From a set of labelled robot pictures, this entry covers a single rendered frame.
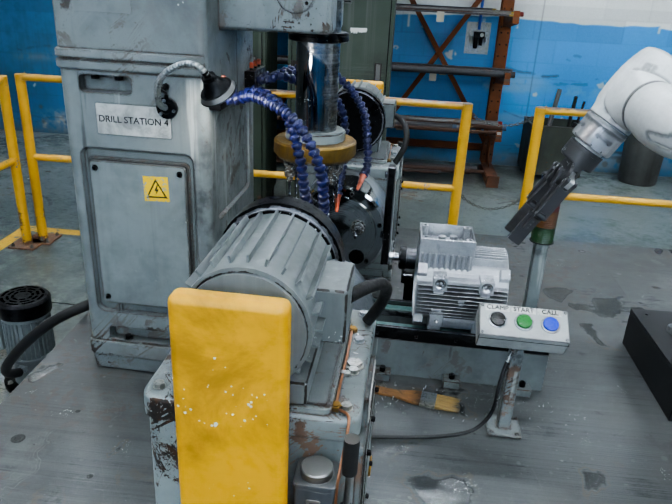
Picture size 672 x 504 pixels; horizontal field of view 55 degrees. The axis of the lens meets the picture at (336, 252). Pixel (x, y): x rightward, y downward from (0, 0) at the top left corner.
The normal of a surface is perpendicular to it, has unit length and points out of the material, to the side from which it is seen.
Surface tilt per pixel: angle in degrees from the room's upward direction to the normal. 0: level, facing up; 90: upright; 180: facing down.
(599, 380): 0
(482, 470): 0
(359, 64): 90
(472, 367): 90
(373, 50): 90
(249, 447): 90
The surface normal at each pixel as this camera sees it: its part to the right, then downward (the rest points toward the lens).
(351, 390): 0.04, -0.92
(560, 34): -0.11, 0.39
